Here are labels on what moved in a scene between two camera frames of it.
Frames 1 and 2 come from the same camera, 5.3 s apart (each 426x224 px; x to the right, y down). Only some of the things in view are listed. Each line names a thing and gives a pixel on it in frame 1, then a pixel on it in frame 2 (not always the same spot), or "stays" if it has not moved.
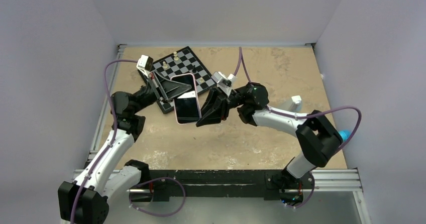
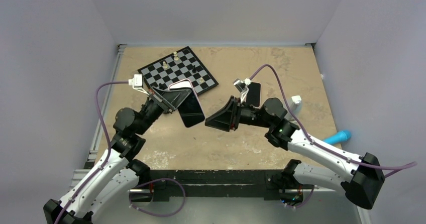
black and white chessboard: x=182 y=62 stays
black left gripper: x=168 y=89 -> x=171 y=99
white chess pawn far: x=176 y=58 stays
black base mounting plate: x=271 y=184 stays
